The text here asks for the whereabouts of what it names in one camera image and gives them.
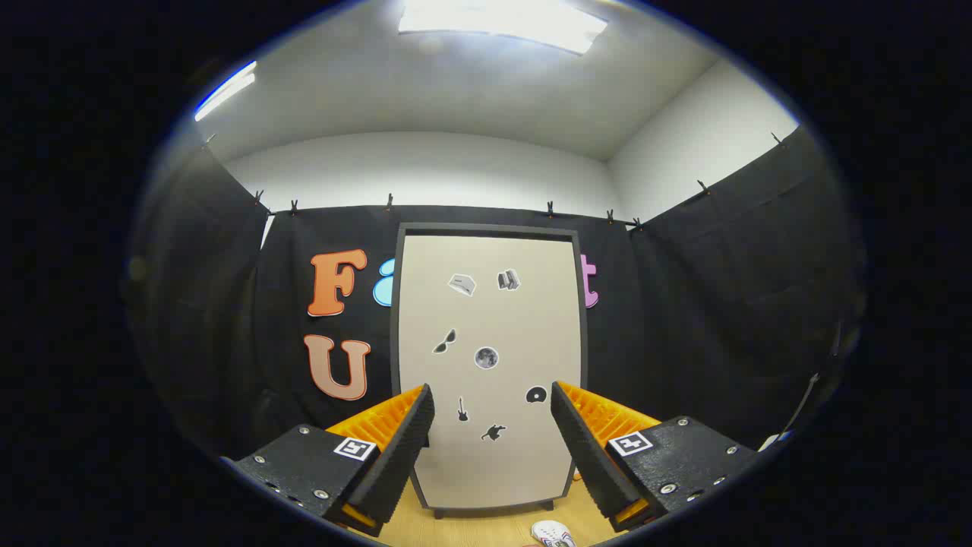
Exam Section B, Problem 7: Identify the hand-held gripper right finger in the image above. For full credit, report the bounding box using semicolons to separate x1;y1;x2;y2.
551;381;762;533

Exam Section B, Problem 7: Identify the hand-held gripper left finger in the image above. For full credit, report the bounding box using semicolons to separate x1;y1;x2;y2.
220;384;436;538

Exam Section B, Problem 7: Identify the white canvas shoe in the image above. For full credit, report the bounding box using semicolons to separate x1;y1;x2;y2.
531;520;578;547

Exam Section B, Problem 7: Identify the beige shoe cabinet door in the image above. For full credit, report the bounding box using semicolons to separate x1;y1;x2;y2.
398;234;584;510

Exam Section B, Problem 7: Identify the dark grey shoe cabinet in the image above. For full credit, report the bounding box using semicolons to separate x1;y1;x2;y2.
390;223;589;520

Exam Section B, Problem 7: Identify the black backdrop cloth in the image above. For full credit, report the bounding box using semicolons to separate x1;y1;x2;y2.
125;125;866;457

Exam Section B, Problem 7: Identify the row of black cloth clips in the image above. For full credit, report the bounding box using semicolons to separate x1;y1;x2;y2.
204;133;787;232

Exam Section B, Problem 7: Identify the rectangular ceiling light panel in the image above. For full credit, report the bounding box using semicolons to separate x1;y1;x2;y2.
398;0;608;55
194;61;259;122

